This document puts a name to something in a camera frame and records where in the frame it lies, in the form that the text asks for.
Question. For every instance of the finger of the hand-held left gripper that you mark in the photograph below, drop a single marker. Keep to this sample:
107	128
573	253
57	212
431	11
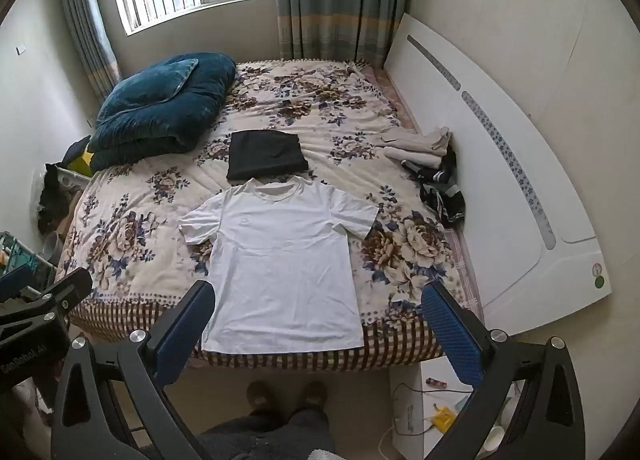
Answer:
55	292
15	280

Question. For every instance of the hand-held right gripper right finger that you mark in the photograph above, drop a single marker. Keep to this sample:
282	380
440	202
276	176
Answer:
450	330

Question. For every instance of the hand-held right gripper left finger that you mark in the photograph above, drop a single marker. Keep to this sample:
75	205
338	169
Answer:
186	325

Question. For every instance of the white t-shirt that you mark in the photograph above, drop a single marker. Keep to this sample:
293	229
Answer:
280	260

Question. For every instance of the dark clothes heap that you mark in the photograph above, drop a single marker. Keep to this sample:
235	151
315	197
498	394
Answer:
52	200

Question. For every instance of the pile of clothes by headboard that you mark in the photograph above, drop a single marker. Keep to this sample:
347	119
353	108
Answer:
445	195

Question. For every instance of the beige clothes pile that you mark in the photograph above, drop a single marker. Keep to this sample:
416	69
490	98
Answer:
420	144

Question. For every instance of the white bedside table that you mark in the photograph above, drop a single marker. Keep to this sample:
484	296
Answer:
425	400

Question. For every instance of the yellow small box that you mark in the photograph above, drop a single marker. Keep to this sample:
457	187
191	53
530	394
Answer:
444	419

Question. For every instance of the white laundry basket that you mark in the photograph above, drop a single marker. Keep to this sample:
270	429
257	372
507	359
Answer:
67	180

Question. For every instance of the person's left leg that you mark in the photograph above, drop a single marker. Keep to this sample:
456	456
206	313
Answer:
260	420

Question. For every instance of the person's leg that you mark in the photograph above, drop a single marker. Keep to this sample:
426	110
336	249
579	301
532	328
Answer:
315	415
260	420

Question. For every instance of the floral bed blanket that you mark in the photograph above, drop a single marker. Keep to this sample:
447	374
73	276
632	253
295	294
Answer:
150	200

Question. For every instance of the person's right leg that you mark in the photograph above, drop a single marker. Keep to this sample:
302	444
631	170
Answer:
315	415

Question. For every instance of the white headboard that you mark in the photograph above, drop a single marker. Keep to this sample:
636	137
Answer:
500	179

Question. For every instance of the black folded garment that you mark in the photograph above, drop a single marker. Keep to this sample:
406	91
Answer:
267	157

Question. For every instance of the dark teal quilt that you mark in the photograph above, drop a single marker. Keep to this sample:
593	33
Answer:
165	104

